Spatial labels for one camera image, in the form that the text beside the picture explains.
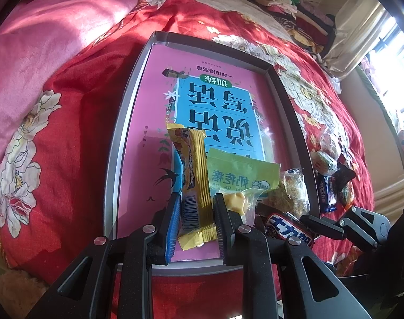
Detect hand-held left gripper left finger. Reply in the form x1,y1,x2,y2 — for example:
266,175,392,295
26,193,184,319

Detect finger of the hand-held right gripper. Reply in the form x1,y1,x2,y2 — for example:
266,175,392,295
300,206,390,250

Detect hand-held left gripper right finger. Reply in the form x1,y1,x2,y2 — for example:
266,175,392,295
213,193,372,319

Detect dark red chocolate bar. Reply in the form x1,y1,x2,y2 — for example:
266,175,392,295
255,203,320,248

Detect clear bag of dried noodles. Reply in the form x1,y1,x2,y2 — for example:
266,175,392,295
265,168,311,219

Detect black snack packet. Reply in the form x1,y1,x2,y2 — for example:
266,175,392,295
335,162,357,187

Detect light green snack packet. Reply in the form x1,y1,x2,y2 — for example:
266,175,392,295
207,148,282,224

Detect small clear plastic snack bag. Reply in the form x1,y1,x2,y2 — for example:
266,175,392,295
318,124,347,155

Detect grey rectangular tray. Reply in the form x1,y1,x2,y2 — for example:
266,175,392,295
102,31,322,275

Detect blue snack packet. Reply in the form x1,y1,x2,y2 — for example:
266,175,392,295
316,174,338,213

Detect dark green snack packet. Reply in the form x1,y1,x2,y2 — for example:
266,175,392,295
338,181,356,208

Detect small green yellow snack packet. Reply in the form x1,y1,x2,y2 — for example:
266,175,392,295
313,151,338,175

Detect pink and blue book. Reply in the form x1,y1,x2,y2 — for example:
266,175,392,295
117,45,289,266

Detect red floral blanket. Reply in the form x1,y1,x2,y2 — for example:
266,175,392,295
0,0,375,319

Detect fluffy beige blanket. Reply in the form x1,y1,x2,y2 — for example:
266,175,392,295
0,267,53,319

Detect window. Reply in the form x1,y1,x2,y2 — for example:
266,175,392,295
364,10,404,133

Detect cream curtain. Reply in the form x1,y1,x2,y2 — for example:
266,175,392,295
321,0,388,74

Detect pink quilt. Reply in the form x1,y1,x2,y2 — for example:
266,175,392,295
0,0,174,180

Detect pile of folded clothes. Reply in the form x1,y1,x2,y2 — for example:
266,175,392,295
253,0,337,54

